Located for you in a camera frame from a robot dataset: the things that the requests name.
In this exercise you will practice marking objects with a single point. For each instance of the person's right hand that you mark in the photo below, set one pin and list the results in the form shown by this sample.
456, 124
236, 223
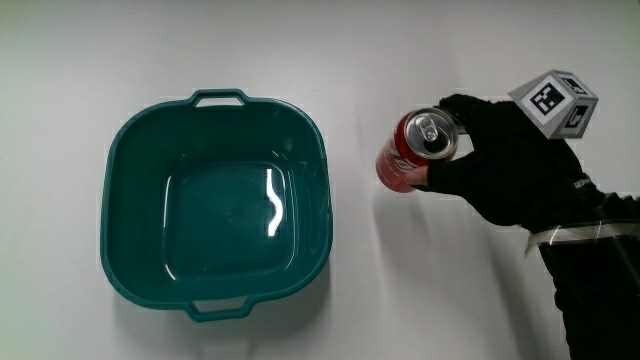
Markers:
515, 170

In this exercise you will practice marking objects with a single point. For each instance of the red cola can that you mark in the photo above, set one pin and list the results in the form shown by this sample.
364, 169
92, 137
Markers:
397, 160

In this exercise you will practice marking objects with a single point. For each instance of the person's right forearm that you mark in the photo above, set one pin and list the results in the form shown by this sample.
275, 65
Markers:
600, 290

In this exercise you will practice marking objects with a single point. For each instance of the white desk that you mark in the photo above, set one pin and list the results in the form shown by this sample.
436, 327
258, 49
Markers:
430, 45

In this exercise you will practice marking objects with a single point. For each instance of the green plastic basin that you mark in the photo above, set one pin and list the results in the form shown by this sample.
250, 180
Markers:
135, 210

